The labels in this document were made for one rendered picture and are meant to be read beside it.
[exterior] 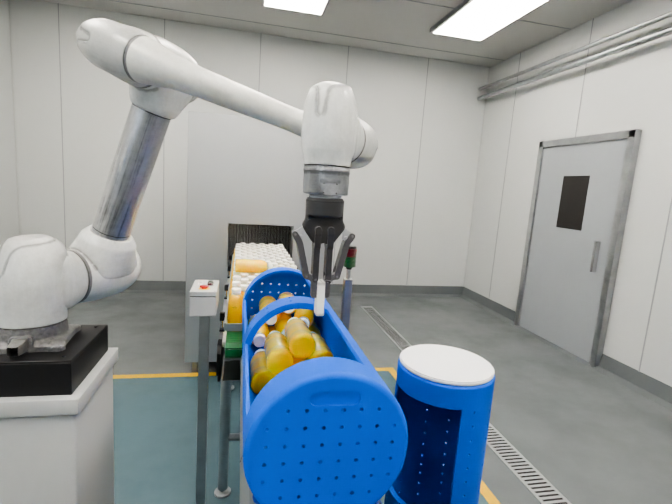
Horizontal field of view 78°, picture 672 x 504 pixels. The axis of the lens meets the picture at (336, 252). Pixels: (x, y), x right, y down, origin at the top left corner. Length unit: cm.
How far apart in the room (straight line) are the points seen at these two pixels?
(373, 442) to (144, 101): 96
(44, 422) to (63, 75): 529
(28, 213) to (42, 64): 176
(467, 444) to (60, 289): 115
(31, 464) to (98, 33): 100
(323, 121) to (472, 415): 88
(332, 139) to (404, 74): 557
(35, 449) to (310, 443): 75
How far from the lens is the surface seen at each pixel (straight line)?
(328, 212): 78
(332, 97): 79
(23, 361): 123
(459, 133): 655
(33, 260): 124
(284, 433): 74
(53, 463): 131
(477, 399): 127
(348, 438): 77
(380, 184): 604
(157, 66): 101
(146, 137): 124
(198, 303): 171
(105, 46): 110
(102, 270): 133
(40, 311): 126
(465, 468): 136
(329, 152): 77
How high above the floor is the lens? 153
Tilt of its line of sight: 9 degrees down
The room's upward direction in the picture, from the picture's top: 4 degrees clockwise
